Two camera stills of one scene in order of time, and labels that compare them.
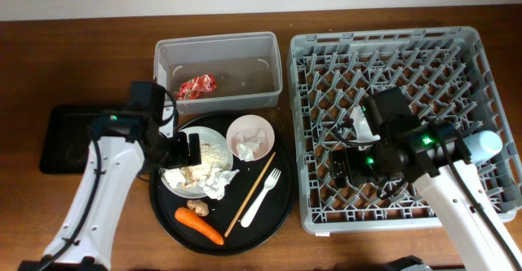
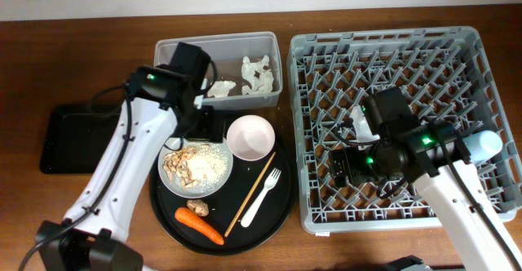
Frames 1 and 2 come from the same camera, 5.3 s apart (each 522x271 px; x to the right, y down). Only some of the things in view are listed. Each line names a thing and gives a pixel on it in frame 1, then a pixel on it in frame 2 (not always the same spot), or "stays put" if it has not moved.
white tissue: (214, 184) -> (262, 81)
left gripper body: (174, 151) -> (209, 128)
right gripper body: (361, 166) stays put
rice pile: (211, 157) stays put
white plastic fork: (269, 184) stays put
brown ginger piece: (201, 208) stays put
